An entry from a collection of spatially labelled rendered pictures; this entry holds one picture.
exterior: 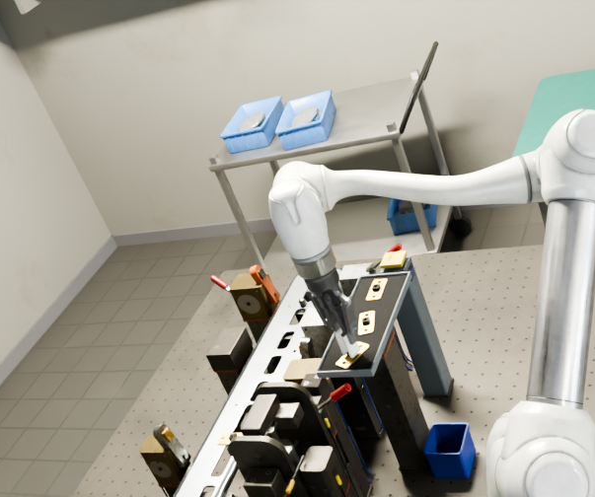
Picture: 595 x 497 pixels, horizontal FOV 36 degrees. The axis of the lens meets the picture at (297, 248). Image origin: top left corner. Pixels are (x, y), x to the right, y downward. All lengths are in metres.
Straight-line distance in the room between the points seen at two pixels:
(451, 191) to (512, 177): 0.13
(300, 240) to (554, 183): 0.52
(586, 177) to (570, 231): 0.10
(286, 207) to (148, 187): 3.72
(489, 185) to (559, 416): 0.51
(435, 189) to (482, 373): 0.88
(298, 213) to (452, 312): 1.17
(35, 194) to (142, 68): 0.98
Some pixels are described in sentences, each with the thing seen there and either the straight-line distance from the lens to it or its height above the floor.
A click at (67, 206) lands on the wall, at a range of 5.68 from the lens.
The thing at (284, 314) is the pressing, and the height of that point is 1.00.
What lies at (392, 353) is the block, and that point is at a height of 1.06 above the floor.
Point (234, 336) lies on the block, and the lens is 2.61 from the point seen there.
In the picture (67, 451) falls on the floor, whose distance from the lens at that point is 4.43.
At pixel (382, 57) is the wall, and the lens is 4.56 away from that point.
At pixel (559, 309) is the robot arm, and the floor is 1.38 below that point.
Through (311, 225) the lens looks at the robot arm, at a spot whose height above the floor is 1.54.
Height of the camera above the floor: 2.42
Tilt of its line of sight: 29 degrees down
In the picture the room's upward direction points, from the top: 22 degrees counter-clockwise
